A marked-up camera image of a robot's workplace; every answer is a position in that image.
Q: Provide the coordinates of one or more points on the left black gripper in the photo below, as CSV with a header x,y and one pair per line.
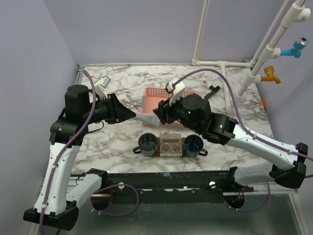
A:
x,y
118,112

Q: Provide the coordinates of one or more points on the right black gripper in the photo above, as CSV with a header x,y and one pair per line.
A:
x,y
162,115

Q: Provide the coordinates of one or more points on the pink plastic basket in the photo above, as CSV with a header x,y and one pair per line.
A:
x,y
150,99

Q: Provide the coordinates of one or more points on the dark green mug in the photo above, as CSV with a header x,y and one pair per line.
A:
x,y
147,145

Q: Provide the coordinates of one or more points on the clear textured acrylic holder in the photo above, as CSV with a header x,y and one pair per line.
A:
x,y
170,145

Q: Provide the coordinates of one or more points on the brown wooden oval tray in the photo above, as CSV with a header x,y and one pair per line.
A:
x,y
183,153

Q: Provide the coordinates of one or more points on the dark blue mug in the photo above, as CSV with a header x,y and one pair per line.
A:
x,y
193,146

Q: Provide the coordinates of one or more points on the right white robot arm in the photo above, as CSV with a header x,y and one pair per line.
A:
x,y
284,162

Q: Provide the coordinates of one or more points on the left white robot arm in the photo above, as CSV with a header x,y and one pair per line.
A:
x,y
56,206

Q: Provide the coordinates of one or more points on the white pipe end cap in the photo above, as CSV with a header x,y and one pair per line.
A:
x,y
206,84

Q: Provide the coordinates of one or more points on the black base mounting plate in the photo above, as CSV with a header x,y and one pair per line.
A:
x,y
166,187

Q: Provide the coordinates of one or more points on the orange object at edge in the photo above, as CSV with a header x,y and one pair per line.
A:
x,y
263,103

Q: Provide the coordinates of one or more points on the yellow tap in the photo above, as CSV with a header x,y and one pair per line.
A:
x,y
269,75

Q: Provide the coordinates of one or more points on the blue tap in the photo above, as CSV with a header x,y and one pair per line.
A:
x,y
299,44

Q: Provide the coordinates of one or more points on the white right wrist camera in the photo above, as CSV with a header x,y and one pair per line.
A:
x,y
176,91

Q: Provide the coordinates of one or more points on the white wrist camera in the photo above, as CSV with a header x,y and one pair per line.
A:
x,y
176,91
100,86

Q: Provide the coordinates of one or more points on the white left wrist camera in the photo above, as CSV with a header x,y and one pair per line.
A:
x,y
100,86

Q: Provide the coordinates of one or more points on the black valve handle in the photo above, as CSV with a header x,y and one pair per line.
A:
x,y
213,90

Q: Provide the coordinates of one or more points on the aluminium rail frame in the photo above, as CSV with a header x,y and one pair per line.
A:
x,y
66,137

